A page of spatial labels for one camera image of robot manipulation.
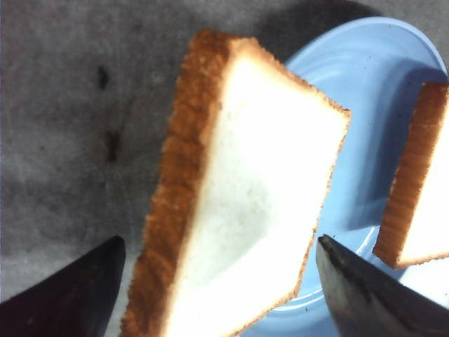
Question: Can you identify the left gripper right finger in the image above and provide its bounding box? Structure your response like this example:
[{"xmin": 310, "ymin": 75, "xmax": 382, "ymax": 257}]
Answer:
[{"xmin": 316, "ymin": 235, "xmax": 448, "ymax": 336}]

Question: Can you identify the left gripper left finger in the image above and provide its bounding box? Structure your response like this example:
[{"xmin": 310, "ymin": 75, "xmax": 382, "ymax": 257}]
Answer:
[{"xmin": 1, "ymin": 236, "xmax": 126, "ymax": 336}]

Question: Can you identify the bread slice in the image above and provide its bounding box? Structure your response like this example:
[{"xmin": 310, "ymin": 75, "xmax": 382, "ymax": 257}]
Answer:
[
  {"xmin": 121, "ymin": 29, "xmax": 351, "ymax": 336},
  {"xmin": 373, "ymin": 82, "xmax": 448, "ymax": 269}
]

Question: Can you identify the blue plate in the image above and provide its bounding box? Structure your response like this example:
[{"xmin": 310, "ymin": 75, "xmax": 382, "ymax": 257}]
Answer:
[{"xmin": 241, "ymin": 16, "xmax": 449, "ymax": 337}]

